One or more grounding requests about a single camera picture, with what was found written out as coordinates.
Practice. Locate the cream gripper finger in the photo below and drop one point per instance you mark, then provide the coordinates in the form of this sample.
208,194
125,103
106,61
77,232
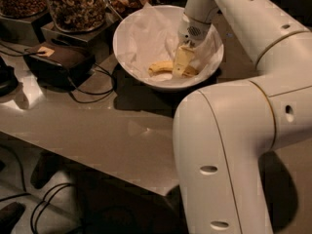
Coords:
181,67

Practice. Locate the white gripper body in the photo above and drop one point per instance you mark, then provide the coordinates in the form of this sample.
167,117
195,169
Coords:
189,31

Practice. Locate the yellow banana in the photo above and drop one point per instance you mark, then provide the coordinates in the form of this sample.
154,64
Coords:
168,66

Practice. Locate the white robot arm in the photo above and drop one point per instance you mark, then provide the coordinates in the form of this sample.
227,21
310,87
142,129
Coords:
220,131

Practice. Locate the white bowl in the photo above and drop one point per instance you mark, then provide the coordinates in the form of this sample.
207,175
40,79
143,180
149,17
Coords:
162,83

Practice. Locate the white paper liner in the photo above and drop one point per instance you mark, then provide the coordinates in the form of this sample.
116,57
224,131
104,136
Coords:
146,39

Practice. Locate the glass jar of mixed nuts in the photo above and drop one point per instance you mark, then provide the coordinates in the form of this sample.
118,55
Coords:
76,16

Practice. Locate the dark brown box device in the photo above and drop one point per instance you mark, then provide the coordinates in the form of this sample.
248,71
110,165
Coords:
60,66

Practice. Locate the dark metal jar stand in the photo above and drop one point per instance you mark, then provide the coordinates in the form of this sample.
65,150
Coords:
26,31

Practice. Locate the glass jar of brown nuts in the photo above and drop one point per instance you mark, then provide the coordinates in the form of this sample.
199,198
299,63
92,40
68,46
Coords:
18,9

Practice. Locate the black round object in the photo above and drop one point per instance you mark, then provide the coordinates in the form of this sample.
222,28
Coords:
8,79

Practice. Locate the dark object on floor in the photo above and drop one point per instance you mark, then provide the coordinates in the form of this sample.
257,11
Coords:
9,216

